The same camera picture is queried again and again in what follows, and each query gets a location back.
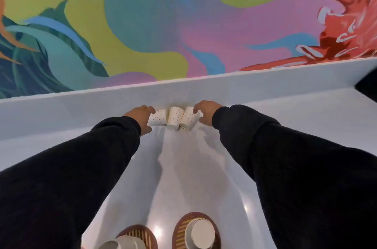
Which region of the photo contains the black object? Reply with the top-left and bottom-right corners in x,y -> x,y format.
355,67 -> 377,104

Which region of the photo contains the person's left forearm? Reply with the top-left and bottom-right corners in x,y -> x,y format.
0,116 -> 141,249

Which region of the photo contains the person's right hand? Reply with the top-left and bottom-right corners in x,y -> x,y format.
193,100 -> 224,127

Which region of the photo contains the round brown woven coaster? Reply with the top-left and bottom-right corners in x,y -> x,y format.
116,225 -> 159,249
172,212 -> 222,249

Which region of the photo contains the person's right forearm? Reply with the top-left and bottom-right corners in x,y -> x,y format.
212,105 -> 377,249

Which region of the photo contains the white red-dotted paper cup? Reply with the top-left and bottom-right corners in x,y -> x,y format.
147,109 -> 168,127
179,106 -> 201,131
167,106 -> 185,131

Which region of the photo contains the person's left hand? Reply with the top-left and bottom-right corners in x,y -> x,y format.
123,106 -> 156,137

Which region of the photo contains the white ceramic bowl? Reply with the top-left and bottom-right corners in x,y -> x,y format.
184,218 -> 216,249
98,235 -> 147,249

